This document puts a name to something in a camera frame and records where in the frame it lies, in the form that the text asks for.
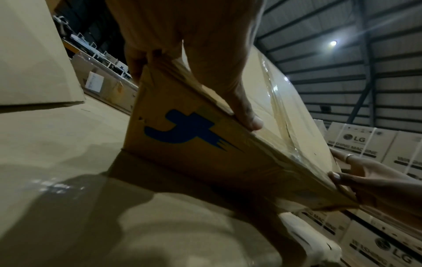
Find person's right hand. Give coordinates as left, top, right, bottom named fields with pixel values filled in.
left=328, top=148, right=422, bottom=223

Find person's left hand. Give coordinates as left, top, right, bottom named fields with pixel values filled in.
left=105, top=0, right=265, bottom=131

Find cardboard box with blue logo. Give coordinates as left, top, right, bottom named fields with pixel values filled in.
left=123, top=45, right=360, bottom=212

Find white foam packing piece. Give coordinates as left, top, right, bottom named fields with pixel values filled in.
left=278, top=211, right=344, bottom=267

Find white metal racks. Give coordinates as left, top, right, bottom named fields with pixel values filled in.
left=53, top=14, right=130, bottom=77

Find cardboard box with white label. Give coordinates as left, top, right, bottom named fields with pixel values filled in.
left=71, top=51, right=140, bottom=115

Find plain tall cardboard box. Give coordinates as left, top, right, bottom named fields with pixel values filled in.
left=0, top=0, right=87, bottom=108

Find large flat cardboard box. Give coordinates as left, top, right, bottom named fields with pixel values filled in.
left=0, top=96, right=284, bottom=267

